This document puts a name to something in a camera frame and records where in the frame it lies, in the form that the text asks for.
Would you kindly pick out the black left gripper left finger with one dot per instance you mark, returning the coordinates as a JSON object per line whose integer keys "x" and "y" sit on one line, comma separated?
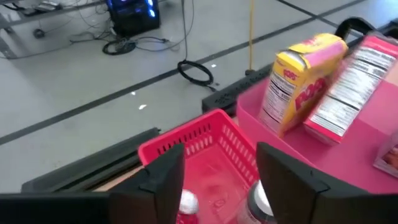
{"x": 155, "y": 193}

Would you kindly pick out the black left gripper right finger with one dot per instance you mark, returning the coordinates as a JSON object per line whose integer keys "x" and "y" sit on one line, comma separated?
{"x": 289, "y": 193}

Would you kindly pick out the small white-capped bottle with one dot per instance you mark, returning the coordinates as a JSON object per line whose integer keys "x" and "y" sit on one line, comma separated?
{"x": 188, "y": 202}

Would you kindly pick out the yellow pops cereal box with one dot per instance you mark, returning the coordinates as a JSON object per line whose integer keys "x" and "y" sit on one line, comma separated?
{"x": 298, "y": 93}

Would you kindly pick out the pink snack box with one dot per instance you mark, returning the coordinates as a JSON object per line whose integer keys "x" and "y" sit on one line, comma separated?
{"x": 388, "y": 158}

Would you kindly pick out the red snack box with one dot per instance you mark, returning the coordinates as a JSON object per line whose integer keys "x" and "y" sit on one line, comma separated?
{"x": 351, "y": 93}

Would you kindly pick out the pink plastic tray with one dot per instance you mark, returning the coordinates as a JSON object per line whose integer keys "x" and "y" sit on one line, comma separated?
{"x": 342, "y": 158}

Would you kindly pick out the red mesh plastic basket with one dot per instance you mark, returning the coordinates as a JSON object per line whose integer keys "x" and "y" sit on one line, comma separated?
{"x": 217, "y": 168}

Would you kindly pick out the short black ridged panel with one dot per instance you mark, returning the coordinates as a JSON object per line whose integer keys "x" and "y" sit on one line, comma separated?
{"x": 93, "y": 161}

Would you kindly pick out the long black perforated panel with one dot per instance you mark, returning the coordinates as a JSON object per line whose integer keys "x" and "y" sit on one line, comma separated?
{"x": 224, "y": 99}

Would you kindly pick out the black computer tower blue lights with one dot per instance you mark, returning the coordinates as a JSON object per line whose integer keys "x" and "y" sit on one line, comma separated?
{"x": 133, "y": 18}

